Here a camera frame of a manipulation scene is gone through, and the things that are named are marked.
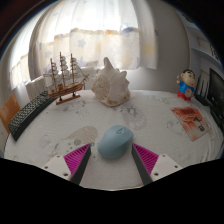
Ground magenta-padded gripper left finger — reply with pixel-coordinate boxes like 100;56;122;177
42;143;92;186

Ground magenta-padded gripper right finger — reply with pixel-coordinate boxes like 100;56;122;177
131;143;184;186

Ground light blue computer mouse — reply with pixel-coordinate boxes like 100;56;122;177
97;124;135;160

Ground white printed tablecloth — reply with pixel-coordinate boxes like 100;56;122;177
3;88;224;192

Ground black keyboard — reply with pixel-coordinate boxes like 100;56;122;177
7;90;56;142

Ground wooden model sailing ship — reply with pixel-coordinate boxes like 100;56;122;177
43;51;90;106

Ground large white conch shell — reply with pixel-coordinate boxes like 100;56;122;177
90;56;131;108

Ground cartoon boy figurine clock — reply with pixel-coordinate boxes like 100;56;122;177
176;69;197;102

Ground black router with antennas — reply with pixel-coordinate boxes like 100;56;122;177
194;69;212;107

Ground orange wooden chair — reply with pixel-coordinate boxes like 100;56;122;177
0;93;22;134

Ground black box device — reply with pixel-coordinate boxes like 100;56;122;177
209;106;224;134

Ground black computer monitor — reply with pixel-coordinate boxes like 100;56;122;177
206;67;224;116

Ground white star-print curtain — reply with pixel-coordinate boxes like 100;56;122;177
9;0;158;91

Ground white wall shelf unit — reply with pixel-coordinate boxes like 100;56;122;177
186;23;224;68

